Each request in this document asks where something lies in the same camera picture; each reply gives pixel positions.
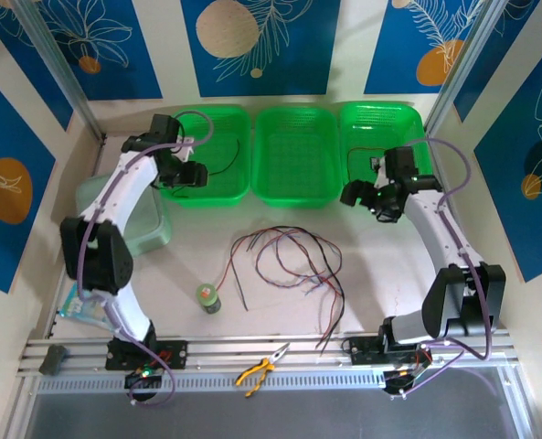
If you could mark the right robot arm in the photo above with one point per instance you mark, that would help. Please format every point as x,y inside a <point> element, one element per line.
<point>435,228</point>

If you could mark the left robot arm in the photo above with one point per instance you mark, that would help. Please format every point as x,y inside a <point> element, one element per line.
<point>115,192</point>

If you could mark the small black label tag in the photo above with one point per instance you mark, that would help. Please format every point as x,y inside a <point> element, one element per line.
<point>375,161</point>

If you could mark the green plastic mesh basket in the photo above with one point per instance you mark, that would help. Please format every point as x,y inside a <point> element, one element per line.
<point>220,137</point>
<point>298,155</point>
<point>375,123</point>

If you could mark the pale green plastic lid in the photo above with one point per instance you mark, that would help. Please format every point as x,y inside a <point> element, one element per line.
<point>147,228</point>

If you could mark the small green jar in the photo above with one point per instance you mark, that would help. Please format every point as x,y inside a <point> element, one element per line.
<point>208,297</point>

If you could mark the blue wipes packet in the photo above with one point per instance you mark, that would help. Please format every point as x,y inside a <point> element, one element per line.
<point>76,306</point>

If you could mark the grey sponge block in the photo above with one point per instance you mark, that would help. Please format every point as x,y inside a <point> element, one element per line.
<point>53,359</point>

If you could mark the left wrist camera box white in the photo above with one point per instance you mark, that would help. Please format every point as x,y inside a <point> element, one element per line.
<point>184,150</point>

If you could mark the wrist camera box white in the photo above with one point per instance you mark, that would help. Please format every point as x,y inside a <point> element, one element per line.
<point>184,150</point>
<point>380,176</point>

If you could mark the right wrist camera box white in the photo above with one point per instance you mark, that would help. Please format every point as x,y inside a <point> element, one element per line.
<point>380,176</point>

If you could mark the aluminium frame post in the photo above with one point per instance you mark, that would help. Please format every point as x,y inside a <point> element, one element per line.
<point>458,73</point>
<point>56,59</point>

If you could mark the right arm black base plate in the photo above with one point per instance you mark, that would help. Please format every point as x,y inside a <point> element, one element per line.
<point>362,352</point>

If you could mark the aluminium extrusion rail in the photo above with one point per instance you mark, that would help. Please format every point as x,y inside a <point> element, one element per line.
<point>225,352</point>

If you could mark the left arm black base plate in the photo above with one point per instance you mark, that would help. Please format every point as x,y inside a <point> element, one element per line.
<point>177,354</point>

